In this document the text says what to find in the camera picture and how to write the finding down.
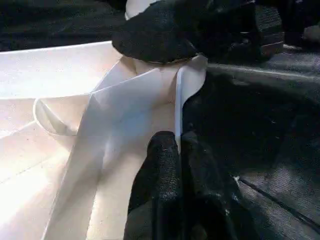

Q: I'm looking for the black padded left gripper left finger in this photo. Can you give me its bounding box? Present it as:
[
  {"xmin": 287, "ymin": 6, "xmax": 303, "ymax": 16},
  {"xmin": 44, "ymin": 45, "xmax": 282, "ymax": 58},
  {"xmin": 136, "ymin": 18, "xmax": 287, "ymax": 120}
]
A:
[{"xmin": 124, "ymin": 131, "xmax": 185, "ymax": 240}]

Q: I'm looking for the black work mat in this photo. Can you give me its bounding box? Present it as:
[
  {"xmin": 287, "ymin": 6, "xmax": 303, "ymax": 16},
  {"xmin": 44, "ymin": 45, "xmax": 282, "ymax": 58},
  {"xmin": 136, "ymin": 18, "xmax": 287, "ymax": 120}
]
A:
[{"xmin": 0, "ymin": 0, "xmax": 320, "ymax": 240}]

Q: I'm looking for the white plastic table leg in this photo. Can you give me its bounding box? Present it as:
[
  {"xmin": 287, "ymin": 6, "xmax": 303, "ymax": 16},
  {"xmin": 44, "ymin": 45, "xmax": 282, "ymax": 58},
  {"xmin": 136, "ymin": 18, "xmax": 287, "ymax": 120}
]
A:
[{"xmin": 124, "ymin": 0, "xmax": 162, "ymax": 21}]

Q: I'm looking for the white plastic table top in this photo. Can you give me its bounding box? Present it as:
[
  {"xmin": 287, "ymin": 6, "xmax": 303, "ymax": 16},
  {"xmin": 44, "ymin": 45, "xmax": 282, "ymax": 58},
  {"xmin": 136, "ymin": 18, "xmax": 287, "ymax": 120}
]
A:
[{"xmin": 0, "ymin": 41, "xmax": 209, "ymax": 240}]

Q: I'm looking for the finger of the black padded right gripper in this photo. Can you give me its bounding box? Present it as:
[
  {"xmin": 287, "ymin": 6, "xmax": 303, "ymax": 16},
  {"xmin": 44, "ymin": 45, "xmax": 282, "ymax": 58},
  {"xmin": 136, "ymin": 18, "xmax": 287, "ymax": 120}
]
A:
[{"xmin": 111, "ymin": 0, "xmax": 202, "ymax": 65}]

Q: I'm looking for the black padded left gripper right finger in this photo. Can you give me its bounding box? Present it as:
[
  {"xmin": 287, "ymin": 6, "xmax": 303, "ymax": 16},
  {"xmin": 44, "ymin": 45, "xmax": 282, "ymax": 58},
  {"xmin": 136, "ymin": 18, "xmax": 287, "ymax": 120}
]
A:
[{"xmin": 180, "ymin": 131, "xmax": 258, "ymax": 240}]

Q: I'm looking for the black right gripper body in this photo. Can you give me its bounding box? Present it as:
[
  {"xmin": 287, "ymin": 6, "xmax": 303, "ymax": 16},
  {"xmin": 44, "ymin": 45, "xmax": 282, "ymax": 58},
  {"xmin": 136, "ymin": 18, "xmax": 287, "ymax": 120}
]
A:
[{"xmin": 196, "ymin": 0, "xmax": 287, "ymax": 60}]

